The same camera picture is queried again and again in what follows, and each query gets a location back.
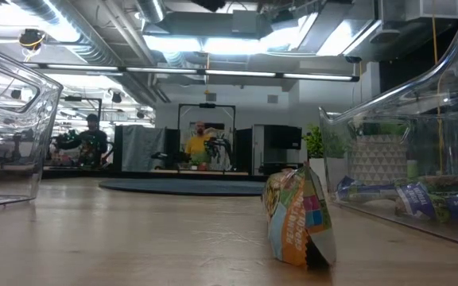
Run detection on pale multicoloured granola bar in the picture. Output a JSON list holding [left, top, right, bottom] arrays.
[[335, 176, 400, 203]]

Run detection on green orange granola bar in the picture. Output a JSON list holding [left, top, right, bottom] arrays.
[[261, 161, 339, 271]]

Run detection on person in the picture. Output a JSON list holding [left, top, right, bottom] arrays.
[[55, 113, 110, 168], [184, 120, 219, 166]]

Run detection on black cabinet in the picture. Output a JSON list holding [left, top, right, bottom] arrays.
[[235, 123, 304, 176]]

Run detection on small green plant white pot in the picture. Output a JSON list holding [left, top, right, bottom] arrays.
[[303, 123, 351, 192]]

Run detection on long ceiling light bar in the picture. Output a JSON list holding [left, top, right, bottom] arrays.
[[25, 62, 360, 83]]

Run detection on succulent in patterned white pot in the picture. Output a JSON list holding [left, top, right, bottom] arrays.
[[350, 122, 409, 184]]

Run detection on white round ceiling speaker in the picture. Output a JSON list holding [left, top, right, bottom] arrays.
[[369, 27, 402, 46]]

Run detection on clear plastic bin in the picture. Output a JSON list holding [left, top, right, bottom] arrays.
[[0, 39, 64, 210], [318, 0, 458, 253]]

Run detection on white ceiling vent box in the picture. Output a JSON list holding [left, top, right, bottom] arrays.
[[406, 0, 458, 21]]

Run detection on black gantry frame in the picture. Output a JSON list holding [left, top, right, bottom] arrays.
[[177, 102, 238, 173]]

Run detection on black aluminium table frame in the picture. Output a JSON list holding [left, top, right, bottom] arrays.
[[41, 168, 270, 180]]

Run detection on silver round ventilation duct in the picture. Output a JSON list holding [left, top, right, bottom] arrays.
[[9, 0, 115, 67]]

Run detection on black dome ceiling camera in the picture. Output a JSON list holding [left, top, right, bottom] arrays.
[[17, 27, 49, 52]]

